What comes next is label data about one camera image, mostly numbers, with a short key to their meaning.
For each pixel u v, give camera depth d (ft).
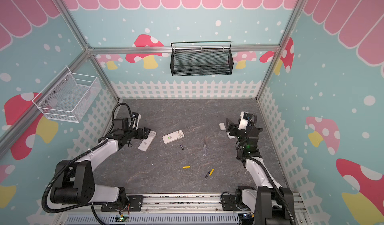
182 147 3.08
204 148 3.09
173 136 3.19
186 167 2.83
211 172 2.76
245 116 2.30
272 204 1.34
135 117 2.64
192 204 2.48
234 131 2.44
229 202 2.44
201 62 3.09
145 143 3.09
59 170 1.36
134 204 2.42
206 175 2.73
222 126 3.41
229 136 3.19
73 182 1.41
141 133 2.72
